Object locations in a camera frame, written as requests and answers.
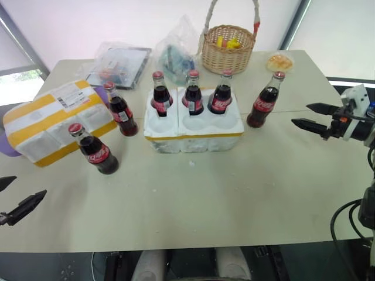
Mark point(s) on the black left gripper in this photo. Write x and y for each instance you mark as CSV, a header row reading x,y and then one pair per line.
x,y
2,219

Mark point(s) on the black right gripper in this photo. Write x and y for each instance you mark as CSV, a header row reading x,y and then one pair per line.
x,y
338,123

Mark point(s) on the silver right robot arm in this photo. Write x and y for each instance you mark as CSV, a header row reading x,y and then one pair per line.
x,y
364,128

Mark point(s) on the glass cola bottle red cap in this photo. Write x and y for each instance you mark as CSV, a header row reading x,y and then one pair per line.
x,y
161,98
99,158
262,108
193,98
123,117
219,101

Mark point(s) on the foam box with yellow tape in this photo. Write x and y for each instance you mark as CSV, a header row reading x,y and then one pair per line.
x,y
44,117

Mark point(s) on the white foam bottle tray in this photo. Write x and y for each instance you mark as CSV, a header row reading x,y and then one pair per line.
x,y
211,133

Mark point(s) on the small blue object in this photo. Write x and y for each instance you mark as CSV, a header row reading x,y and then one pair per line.
x,y
372,106

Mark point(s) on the wrapped bread bun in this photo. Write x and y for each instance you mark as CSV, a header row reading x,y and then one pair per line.
x,y
279,62

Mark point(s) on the yellow toy fruit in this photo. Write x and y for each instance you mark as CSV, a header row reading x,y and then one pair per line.
x,y
233,44

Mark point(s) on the grey rounded shape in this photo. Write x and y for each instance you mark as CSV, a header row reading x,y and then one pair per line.
x,y
234,265
149,266

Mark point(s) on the clear plastic bag blue contents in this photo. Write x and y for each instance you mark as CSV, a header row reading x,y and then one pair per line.
x,y
175,58

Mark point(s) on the dark tray in clear wrap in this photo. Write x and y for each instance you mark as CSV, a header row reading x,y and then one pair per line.
x,y
123,67

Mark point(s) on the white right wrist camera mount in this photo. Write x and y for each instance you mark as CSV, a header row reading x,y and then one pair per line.
x,y
356,95

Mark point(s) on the dark window frame post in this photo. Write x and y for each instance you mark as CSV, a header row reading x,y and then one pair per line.
x,y
294,24
26,47

